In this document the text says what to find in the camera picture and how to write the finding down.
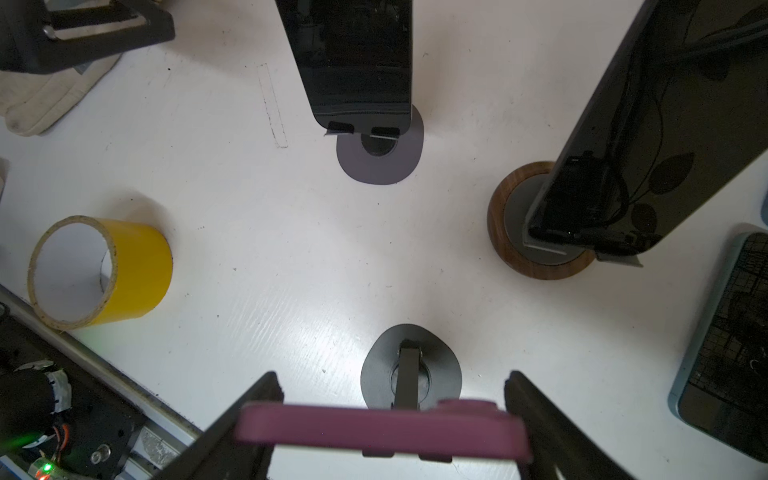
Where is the black smartphone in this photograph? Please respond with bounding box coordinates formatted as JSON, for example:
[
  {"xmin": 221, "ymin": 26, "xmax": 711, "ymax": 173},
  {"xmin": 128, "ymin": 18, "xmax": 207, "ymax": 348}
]
[
  {"xmin": 276, "ymin": 0, "xmax": 413, "ymax": 138},
  {"xmin": 524, "ymin": 1, "xmax": 767, "ymax": 261},
  {"xmin": 234, "ymin": 399, "xmax": 534, "ymax": 463}
]

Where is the beige work glove red cuff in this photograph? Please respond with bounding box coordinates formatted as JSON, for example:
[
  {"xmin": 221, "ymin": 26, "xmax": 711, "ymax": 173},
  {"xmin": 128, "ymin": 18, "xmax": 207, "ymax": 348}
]
[{"xmin": 1, "ymin": 54, "xmax": 121, "ymax": 137}]

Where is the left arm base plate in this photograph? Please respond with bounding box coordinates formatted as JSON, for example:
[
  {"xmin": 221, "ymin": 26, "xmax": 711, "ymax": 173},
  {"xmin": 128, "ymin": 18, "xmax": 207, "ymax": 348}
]
[{"xmin": 1, "ymin": 304, "xmax": 147, "ymax": 479}]

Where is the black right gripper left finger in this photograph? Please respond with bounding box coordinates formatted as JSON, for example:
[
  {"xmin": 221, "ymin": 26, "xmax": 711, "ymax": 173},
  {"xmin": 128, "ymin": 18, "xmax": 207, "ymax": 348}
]
[{"xmin": 154, "ymin": 372, "xmax": 284, "ymax": 480}]

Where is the yellow masking tape roll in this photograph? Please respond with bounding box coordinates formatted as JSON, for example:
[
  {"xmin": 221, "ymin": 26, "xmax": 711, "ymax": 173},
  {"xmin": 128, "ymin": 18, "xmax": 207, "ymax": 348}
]
[{"xmin": 27, "ymin": 216, "xmax": 173, "ymax": 331}]

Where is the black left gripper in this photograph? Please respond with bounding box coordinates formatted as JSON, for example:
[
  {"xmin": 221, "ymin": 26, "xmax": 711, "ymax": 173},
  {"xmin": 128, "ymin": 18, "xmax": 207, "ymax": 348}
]
[{"xmin": 1, "ymin": 0, "xmax": 176, "ymax": 75}]

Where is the aluminium front rail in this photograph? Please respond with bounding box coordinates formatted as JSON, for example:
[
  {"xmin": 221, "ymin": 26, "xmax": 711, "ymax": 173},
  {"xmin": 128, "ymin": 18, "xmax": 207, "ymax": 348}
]
[{"xmin": 1, "ymin": 289, "xmax": 202, "ymax": 479}]

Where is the wooden base phone stand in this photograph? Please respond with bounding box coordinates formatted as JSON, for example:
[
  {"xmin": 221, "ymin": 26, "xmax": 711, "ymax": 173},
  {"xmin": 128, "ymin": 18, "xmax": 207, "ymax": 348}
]
[{"xmin": 487, "ymin": 161, "xmax": 596, "ymax": 281}]

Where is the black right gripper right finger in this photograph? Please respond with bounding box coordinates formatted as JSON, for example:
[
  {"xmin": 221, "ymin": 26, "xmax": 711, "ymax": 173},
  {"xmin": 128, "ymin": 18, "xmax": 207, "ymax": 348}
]
[{"xmin": 504, "ymin": 371, "xmax": 632, "ymax": 479}]

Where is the grey phone stand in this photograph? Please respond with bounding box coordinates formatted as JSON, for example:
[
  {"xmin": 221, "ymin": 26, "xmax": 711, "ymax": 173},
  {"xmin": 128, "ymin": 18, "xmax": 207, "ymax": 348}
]
[
  {"xmin": 336, "ymin": 106, "xmax": 425, "ymax": 185},
  {"xmin": 360, "ymin": 324, "xmax": 462, "ymax": 410}
]

